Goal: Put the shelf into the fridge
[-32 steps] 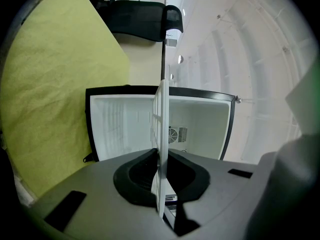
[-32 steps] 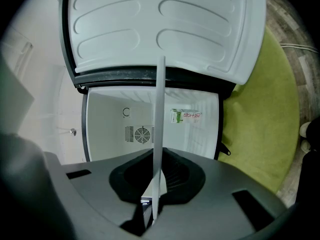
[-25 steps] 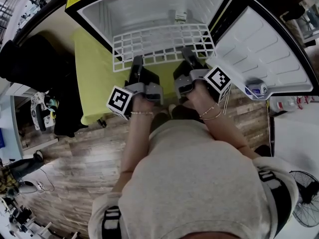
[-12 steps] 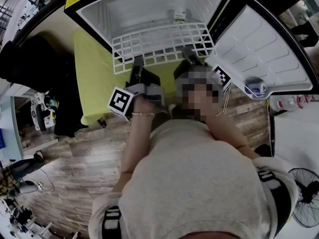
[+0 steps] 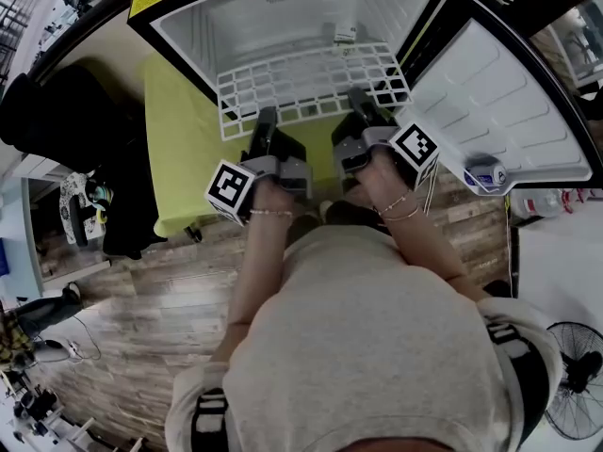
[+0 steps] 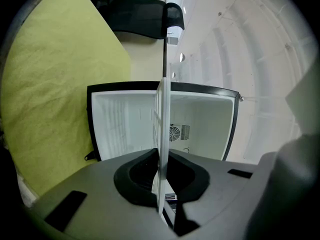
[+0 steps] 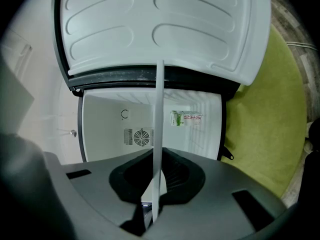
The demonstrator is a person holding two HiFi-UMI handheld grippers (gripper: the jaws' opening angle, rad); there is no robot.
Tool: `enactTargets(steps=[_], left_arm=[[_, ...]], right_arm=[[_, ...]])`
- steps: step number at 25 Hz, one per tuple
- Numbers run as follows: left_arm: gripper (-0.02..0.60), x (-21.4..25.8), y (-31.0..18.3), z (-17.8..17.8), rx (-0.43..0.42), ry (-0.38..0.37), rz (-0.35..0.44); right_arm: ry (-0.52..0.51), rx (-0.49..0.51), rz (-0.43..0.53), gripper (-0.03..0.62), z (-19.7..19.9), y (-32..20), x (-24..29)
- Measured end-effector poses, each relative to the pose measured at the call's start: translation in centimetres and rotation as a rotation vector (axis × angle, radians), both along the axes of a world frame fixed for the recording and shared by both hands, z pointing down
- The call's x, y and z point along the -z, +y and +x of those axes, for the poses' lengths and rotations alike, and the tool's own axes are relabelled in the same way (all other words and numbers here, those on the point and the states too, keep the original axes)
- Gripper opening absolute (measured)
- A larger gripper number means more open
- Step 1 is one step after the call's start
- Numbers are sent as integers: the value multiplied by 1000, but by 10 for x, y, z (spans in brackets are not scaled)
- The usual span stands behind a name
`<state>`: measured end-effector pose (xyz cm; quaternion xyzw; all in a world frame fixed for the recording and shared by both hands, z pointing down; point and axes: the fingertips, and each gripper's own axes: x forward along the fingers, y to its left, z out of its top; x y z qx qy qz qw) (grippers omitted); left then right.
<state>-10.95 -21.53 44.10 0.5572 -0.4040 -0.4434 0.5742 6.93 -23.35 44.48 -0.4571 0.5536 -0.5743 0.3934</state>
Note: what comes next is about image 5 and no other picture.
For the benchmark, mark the person's right hand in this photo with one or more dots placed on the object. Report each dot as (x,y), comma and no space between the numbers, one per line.
(386,177)

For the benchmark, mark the person's right forearm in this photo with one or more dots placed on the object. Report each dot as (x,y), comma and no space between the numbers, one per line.
(419,243)

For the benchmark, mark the person's right leg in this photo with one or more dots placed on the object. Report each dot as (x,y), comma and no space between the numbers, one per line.
(353,212)

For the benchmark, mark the patterned white stool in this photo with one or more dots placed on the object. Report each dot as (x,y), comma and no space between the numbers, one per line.
(66,191)

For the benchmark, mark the person's leg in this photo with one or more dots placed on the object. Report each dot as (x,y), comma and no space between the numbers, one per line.
(306,226)
(353,212)

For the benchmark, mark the small black fridge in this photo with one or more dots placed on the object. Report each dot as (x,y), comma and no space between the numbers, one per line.
(264,31)

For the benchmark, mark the person's left leg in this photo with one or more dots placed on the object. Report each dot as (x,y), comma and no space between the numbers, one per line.
(306,226)

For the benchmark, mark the person's left hand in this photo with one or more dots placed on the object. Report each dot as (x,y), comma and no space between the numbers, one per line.
(271,198)

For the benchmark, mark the pale blue desk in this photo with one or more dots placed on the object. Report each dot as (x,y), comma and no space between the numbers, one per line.
(21,233)

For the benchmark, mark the white cabinet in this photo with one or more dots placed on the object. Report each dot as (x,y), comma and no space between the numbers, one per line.
(37,167)

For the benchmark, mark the black office chair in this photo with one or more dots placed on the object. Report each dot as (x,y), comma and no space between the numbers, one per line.
(66,120)

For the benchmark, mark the thin bangle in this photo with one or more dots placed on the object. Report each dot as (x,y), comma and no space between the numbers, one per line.
(402,216)

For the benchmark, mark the lime green tablecloth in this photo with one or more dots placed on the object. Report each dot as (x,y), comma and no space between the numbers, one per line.
(184,158)

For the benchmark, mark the blue white drink can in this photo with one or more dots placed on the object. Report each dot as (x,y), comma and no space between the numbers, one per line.
(485,174)

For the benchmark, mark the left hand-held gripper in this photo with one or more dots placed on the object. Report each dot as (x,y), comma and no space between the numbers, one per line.
(228,186)

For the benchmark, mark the white table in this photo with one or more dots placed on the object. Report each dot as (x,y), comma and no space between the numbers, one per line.
(560,266)

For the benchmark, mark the small teal yellow object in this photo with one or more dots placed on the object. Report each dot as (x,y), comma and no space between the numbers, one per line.
(101,193)

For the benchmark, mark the white wire fridge shelf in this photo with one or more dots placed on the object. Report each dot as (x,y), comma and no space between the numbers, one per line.
(220,116)

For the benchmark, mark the pack of water bottles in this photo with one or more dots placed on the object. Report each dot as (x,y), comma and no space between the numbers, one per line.
(537,203)

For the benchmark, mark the white fridge door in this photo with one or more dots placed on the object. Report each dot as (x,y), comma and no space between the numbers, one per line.
(494,97)

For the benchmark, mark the white green carton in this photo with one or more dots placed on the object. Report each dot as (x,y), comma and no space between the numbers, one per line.
(345,31)

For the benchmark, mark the person's left forearm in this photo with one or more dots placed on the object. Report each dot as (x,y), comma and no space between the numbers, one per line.
(261,262)

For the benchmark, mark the person's beige shirt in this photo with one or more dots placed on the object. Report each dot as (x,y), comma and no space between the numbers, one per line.
(358,346)

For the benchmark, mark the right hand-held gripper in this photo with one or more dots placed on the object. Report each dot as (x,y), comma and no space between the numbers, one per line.
(414,149)

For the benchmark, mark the black standing fan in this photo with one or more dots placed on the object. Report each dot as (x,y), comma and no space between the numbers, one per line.
(580,384)

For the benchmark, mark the blue crate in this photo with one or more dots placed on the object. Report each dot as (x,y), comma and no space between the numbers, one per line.
(4,257)

